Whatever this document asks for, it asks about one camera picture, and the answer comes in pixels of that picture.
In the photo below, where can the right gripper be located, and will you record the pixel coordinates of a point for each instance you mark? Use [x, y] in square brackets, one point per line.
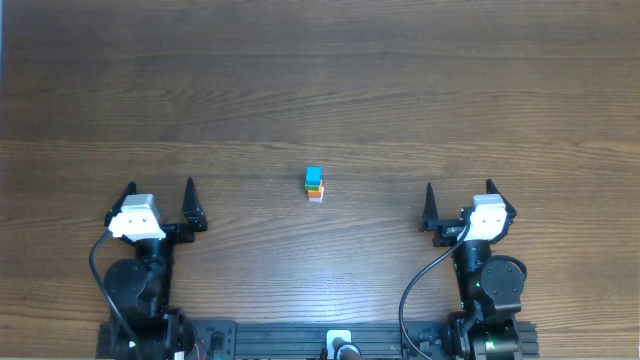
[447, 231]

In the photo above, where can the mounting rail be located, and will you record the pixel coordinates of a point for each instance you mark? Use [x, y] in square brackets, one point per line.
[290, 340]

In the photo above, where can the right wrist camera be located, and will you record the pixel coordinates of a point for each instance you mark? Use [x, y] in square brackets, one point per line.
[486, 218]

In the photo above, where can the green cube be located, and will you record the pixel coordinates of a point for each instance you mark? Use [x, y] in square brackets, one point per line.
[312, 188]

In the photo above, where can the blue cube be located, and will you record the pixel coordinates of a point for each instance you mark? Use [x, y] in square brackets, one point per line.
[313, 175]

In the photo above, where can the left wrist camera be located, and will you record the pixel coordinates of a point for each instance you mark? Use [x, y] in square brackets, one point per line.
[136, 220]

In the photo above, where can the orange cube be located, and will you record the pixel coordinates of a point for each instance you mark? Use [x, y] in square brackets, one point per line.
[316, 193]

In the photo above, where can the white cube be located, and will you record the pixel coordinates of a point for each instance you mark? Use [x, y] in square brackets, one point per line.
[316, 199]

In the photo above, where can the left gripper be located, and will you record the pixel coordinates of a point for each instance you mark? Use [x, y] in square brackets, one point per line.
[179, 233]

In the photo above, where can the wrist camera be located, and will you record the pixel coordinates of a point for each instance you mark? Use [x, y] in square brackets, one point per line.
[136, 220]
[486, 218]

